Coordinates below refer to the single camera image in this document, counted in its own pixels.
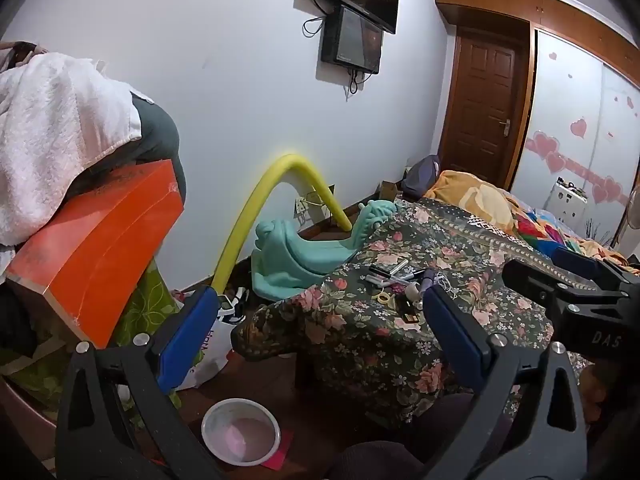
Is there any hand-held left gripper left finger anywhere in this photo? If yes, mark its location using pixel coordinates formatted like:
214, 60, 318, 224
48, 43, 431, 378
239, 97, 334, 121
55, 286, 221, 480

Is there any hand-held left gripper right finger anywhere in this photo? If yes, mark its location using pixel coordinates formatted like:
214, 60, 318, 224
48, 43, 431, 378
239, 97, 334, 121
422, 285, 588, 480

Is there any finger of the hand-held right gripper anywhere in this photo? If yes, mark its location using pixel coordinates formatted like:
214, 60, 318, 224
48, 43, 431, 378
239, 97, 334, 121
552, 246, 640, 287
502, 257, 627, 312

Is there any clear pen with black cap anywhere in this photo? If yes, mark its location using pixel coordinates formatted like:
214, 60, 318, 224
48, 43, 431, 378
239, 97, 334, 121
368, 261, 409, 277

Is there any white plastic bag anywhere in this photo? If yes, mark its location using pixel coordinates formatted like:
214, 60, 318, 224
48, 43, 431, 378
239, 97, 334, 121
175, 287, 251, 391

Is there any colourful blanket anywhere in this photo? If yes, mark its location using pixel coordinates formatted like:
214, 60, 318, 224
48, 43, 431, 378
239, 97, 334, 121
510, 205, 640, 273

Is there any green floral cloth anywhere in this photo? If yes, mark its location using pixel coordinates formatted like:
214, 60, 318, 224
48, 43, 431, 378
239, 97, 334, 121
112, 255, 206, 411

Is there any small white cabinet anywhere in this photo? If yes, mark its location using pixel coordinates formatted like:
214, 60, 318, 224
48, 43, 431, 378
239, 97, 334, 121
547, 180, 586, 226

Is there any orange patterned pillow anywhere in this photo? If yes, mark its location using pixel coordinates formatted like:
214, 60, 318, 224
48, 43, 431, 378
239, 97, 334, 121
425, 170, 526, 241

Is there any dark floral cloth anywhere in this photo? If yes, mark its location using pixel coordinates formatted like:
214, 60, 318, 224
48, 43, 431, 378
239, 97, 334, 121
235, 197, 596, 428

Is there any white plastic bowl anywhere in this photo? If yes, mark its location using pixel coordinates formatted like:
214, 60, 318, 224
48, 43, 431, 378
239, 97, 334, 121
201, 398, 282, 465

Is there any orange box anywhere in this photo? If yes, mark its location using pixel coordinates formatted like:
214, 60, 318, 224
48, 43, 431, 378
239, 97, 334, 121
5, 159, 185, 351

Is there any teal plastic toy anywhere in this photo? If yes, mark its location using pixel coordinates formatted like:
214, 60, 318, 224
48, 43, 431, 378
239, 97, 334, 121
250, 199, 401, 303

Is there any dark purple bag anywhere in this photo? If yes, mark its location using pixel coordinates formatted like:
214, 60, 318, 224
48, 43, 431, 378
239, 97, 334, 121
402, 155, 441, 199

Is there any red paper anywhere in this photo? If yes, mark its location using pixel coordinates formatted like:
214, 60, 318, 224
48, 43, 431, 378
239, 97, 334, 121
260, 427, 296, 471

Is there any wardrobe with heart stickers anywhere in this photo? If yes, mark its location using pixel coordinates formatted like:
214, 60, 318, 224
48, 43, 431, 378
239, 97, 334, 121
435, 0, 640, 261

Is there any brown wooden door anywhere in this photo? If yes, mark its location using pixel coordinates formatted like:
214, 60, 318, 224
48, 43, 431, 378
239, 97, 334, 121
440, 25, 518, 191

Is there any dark green cloth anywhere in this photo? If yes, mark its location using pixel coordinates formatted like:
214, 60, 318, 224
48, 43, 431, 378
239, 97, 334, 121
65, 90, 187, 202

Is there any yellow foam tube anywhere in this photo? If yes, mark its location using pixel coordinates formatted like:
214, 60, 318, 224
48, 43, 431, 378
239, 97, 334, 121
212, 154, 357, 292

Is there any white towel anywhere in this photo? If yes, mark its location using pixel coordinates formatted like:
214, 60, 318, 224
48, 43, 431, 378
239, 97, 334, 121
0, 52, 143, 246

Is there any small black wall monitor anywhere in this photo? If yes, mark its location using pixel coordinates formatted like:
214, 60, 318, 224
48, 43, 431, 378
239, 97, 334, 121
321, 5, 385, 76

